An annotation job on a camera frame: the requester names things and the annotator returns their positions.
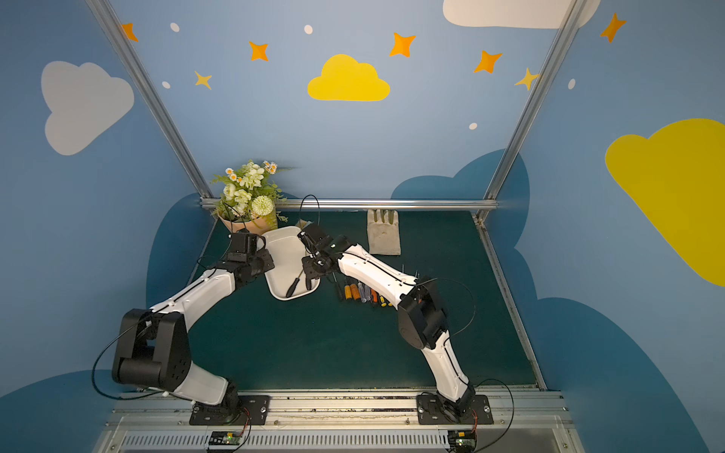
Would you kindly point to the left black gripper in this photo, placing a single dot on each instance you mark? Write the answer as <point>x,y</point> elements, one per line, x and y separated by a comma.
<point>263,262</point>

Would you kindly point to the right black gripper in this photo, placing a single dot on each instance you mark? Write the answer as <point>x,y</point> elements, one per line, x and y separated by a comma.
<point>309,266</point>

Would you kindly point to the white plastic storage box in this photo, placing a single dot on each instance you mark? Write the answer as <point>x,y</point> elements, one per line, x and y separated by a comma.
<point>287,252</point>

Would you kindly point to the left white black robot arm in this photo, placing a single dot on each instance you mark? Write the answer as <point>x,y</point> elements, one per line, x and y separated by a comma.
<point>153,350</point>

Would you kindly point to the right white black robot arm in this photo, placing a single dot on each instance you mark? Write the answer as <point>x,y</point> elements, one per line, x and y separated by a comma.
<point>422,314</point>

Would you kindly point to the tan flower pot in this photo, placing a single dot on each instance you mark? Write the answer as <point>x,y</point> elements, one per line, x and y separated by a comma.
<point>243,223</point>

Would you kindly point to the beige work glove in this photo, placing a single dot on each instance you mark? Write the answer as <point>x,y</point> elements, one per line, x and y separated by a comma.
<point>383,232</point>

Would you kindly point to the white green artificial flowers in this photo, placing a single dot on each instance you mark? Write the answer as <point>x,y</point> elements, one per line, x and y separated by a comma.
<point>249,195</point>

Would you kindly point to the left small circuit board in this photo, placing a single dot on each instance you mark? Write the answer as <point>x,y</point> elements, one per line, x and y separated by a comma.
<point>225,439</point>

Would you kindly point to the small circuit board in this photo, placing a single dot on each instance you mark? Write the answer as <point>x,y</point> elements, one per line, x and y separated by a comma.
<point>225,439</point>
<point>461,441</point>

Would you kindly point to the right small circuit board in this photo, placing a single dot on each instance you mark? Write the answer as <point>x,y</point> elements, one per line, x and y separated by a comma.
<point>461,441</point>

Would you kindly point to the black ribbed handle screwdriver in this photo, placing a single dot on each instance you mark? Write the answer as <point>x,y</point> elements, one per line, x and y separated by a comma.
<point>292,288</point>

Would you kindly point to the horizontal aluminium frame rail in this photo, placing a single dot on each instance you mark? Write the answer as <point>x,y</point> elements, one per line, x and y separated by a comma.
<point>324,204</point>

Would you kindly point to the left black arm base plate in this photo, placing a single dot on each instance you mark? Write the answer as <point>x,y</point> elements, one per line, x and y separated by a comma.
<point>249,409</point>

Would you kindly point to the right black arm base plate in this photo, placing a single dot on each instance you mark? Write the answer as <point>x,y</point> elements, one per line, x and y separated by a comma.
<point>433,410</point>

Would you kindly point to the left aluminium frame post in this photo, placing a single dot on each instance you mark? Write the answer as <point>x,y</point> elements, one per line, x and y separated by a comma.
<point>123,46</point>

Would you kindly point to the aluminium frame post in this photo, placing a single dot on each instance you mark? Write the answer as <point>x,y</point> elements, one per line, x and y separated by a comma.
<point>123,46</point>
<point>549,70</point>

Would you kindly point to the front aluminium mounting rail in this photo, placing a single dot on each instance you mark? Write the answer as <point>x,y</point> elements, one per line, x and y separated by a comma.
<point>525,420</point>

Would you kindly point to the right aluminium frame post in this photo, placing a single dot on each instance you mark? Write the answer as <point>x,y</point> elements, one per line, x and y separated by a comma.
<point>549,70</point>

